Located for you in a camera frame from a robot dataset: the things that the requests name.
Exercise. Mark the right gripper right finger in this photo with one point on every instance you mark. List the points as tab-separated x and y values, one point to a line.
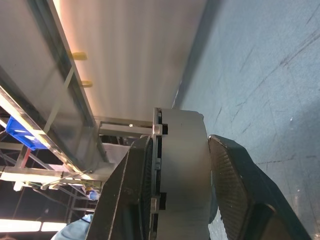
240	185

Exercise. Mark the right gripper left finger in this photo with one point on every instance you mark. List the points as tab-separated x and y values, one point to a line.
125	190

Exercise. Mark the silver motor stator housing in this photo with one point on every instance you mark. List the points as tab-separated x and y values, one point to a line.
185	162

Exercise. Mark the white cloth sheet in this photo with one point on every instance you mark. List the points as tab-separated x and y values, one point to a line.
115	153

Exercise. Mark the person in blue clothing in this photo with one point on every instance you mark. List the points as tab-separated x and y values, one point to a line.
75	230

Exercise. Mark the white ceiling light tube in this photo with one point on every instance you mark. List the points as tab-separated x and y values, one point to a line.
53	226
20	225

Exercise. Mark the blue plastic table cover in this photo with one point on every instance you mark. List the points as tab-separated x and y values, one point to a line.
250	75

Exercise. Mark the yellow clip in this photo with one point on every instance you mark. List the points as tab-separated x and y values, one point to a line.
79	56
87	83

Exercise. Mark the blue plastic bin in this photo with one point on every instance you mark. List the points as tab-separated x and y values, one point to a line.
22	135

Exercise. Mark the silver metal frame structure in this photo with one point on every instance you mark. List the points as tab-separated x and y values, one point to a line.
50	176

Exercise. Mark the grey aluminium panel rail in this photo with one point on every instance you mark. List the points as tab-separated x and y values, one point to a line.
62	50

